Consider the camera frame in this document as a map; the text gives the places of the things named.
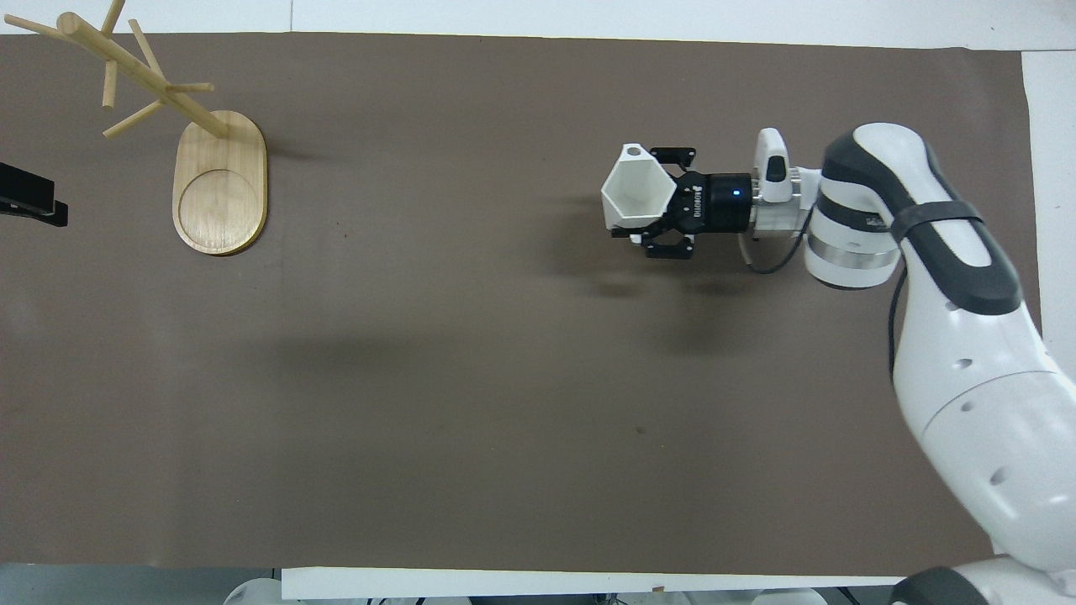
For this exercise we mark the black stand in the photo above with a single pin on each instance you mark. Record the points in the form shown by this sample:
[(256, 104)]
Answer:
[(25, 193)]

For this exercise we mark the white hexagonal cup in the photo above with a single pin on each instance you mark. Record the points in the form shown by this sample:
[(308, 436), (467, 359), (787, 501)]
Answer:
[(632, 186)]

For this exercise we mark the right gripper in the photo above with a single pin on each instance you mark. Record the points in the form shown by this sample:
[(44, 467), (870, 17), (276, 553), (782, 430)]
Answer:
[(725, 202)]

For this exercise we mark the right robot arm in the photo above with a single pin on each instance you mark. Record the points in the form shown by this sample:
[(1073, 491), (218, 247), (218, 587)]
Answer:
[(967, 395)]

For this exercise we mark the wooden cup rack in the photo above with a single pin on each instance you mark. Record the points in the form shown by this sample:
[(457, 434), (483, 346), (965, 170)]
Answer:
[(220, 189)]

